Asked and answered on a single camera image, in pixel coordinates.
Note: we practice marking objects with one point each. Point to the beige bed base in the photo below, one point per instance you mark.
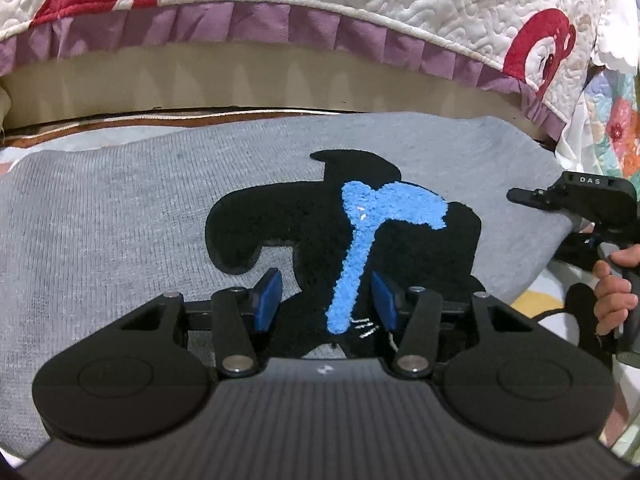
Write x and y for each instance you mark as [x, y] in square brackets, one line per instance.
[250, 80]

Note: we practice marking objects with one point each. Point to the person's right hand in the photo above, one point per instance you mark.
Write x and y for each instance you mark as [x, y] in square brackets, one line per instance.
[612, 300]

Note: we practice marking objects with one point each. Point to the white scalloped cloth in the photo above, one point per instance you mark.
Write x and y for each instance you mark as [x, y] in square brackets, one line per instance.
[617, 10]

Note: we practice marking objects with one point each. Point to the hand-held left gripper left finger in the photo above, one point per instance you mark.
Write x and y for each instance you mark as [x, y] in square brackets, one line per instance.
[267, 300]

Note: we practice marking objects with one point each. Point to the checked floor mat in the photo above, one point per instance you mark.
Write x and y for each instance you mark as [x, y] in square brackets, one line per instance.
[537, 302]

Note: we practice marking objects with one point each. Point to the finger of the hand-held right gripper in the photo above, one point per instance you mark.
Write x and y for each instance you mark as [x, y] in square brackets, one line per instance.
[530, 196]

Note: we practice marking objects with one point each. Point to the grey sweatshirt with black patch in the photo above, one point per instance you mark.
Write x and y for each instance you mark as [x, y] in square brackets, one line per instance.
[125, 210]

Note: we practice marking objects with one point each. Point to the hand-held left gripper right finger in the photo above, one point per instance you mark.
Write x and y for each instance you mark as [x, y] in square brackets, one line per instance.
[384, 300]

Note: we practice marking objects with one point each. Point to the floral patchwork cloth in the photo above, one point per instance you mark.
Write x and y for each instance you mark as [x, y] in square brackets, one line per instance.
[617, 125]

